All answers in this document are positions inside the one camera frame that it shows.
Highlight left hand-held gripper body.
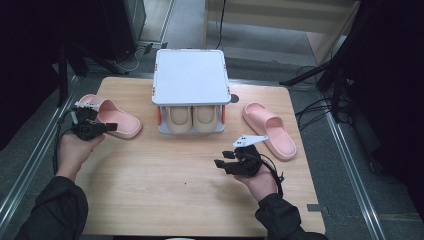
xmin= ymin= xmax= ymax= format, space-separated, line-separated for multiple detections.
xmin=70 ymin=101 xmax=105 ymax=142

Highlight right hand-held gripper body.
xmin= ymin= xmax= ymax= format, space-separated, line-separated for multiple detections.
xmin=225 ymin=134 xmax=269 ymax=178

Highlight pink slipper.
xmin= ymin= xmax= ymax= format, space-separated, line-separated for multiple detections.
xmin=76 ymin=93 xmax=143 ymax=139
xmin=242 ymin=102 xmax=298 ymax=162

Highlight cream clog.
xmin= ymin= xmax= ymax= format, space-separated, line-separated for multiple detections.
xmin=192 ymin=105 xmax=221 ymax=133
xmin=165 ymin=105 xmax=193 ymax=134

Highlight white two-tier shoe rack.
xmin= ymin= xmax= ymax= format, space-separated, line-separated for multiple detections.
xmin=151 ymin=48 xmax=232 ymax=135

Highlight person's right hand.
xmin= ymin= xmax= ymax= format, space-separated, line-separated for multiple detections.
xmin=233 ymin=164 xmax=279 ymax=203

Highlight person's left hand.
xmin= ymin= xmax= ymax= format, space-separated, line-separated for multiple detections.
xmin=55 ymin=131 xmax=106 ymax=183

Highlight black tripod stand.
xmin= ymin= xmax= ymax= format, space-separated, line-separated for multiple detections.
xmin=56 ymin=41 xmax=129 ymax=108

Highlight grey tape strip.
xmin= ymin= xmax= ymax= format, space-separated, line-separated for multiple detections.
xmin=306 ymin=203 xmax=329 ymax=214

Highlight black curtain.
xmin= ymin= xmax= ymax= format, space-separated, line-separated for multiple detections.
xmin=346 ymin=0 xmax=424 ymax=214
xmin=0 ymin=0 xmax=104 ymax=151

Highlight dark cabinet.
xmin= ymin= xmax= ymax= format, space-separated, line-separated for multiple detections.
xmin=99 ymin=0 xmax=148 ymax=63

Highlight black metal stand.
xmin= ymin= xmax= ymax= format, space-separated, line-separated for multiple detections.
xmin=279 ymin=0 xmax=354 ymax=124

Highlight light wooden cabinet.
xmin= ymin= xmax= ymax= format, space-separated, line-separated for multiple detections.
xmin=203 ymin=0 xmax=363 ymax=66

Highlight left hand-held gripper black cable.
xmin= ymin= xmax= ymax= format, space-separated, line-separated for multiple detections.
xmin=52 ymin=108 xmax=79 ymax=174

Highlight metal floor rail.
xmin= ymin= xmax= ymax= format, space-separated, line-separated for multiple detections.
xmin=0 ymin=76 xmax=81 ymax=231
xmin=321 ymin=96 xmax=388 ymax=240

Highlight white floor cable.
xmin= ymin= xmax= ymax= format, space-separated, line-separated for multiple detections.
xmin=113 ymin=48 xmax=144 ymax=73

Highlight black floor cables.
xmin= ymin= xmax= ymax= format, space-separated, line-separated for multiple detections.
xmin=294 ymin=64 xmax=354 ymax=132

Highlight black hanging cable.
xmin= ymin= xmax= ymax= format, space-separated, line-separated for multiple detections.
xmin=214 ymin=0 xmax=228 ymax=51

